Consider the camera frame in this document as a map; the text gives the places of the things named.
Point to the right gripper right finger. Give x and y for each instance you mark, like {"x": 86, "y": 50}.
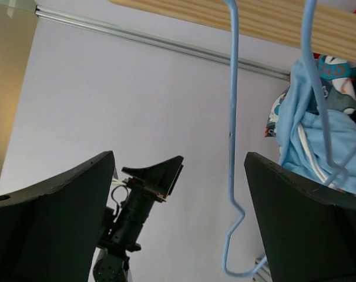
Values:
{"x": 308, "y": 230}

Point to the wooden clothes rack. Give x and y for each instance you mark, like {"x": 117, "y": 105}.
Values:
{"x": 274, "y": 21}

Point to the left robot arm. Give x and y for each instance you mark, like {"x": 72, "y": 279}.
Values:
{"x": 113, "y": 265}

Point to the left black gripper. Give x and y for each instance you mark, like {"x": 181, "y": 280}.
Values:
{"x": 123, "y": 225}

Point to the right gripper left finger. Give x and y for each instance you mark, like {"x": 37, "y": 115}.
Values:
{"x": 49, "y": 230}

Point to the light blue shorts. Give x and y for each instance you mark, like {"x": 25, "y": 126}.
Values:
{"x": 300, "y": 133}

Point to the blue hanger of blue shorts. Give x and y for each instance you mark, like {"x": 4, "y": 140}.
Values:
{"x": 307, "y": 52}

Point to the colourful patterned shorts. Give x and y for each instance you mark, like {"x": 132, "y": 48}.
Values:
{"x": 338, "y": 78}

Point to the left aluminium corner post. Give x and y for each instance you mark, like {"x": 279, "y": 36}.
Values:
{"x": 135, "y": 36}

